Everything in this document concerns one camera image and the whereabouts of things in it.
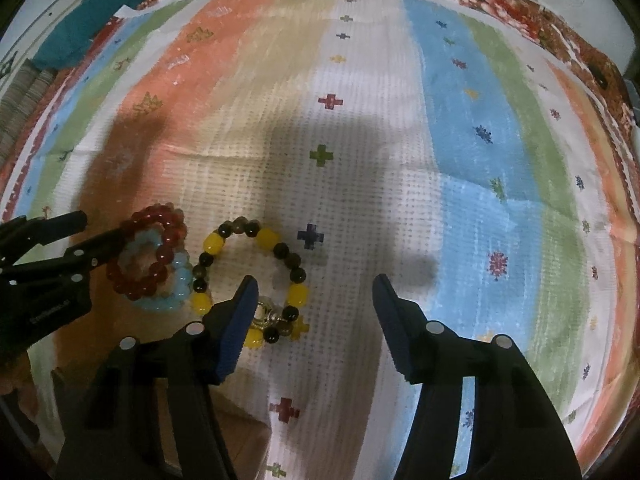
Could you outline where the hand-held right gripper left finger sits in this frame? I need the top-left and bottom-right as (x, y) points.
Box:
(55, 275), (261, 480)

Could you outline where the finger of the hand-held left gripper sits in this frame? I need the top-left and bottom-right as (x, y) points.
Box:
(0, 211), (89, 262)
(65, 226), (167, 274)

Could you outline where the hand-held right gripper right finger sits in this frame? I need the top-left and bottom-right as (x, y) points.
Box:
(372, 274), (583, 480)

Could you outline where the red bead bracelet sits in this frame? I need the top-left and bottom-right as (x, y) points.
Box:
(105, 202), (189, 302)

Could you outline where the light blue bead bracelet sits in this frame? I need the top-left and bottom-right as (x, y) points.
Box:
(120, 229), (194, 314)

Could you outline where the yellow and dark bead bracelet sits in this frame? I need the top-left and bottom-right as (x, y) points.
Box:
(192, 216), (312, 349)

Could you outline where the striped colourful blanket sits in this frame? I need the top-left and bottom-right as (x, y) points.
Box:
(0, 0), (640, 480)

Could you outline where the teal pillow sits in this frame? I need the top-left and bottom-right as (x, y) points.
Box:
(32, 0), (152, 69)

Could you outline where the white headboard panel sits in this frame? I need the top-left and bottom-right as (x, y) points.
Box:
(0, 0), (117, 88)

